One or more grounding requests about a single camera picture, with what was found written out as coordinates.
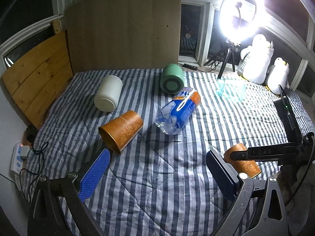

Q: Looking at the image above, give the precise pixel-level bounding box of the tall brown wooden board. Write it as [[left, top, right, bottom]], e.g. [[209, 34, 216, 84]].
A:
[[66, 0, 181, 73]]

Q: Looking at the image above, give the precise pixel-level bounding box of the orange patterned cup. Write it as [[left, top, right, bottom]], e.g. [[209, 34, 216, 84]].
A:
[[224, 143, 262, 178], [98, 110, 144, 154]]

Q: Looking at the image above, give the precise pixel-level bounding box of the blue labelled plastic bottle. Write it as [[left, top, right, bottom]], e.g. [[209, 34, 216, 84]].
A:
[[155, 87, 201, 135]]

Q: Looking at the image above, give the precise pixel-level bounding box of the black power strip on sill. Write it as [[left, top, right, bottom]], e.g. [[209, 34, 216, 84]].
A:
[[179, 63, 198, 71]]

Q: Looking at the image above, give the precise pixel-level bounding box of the small white penguin plush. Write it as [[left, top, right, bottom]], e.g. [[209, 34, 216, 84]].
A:
[[265, 58, 289, 95]]

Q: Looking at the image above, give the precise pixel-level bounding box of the large white penguin plush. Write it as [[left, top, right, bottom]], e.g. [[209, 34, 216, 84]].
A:
[[237, 34, 274, 84]]

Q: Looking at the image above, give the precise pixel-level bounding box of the wooden plank headboard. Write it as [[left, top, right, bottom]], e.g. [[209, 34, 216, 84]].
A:
[[2, 31, 73, 129]]

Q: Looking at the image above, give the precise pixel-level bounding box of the clear blue plastic cup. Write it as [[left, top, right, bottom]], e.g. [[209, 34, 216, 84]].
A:
[[217, 78, 246, 102]]

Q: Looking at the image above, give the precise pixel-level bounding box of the white cylindrical cup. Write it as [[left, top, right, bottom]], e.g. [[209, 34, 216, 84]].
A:
[[94, 75, 123, 112]]

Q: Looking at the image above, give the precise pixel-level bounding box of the green cylindrical cup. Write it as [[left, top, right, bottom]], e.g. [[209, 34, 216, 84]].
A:
[[160, 63, 184, 95]]

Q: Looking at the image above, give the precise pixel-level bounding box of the striped blue white quilt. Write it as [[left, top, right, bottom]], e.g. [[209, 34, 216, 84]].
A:
[[22, 69, 287, 235]]

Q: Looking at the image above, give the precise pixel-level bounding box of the black light tripod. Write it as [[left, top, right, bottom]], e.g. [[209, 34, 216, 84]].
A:
[[203, 40, 240, 79]]

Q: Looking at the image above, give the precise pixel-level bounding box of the bright ring light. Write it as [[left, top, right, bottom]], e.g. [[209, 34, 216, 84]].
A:
[[219, 0, 265, 44]]

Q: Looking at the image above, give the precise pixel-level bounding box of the white power strip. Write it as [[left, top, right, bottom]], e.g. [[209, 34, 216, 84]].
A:
[[10, 143, 31, 174]]

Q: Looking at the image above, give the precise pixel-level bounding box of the black power cable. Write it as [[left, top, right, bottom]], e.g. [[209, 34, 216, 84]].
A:
[[19, 141, 49, 203]]

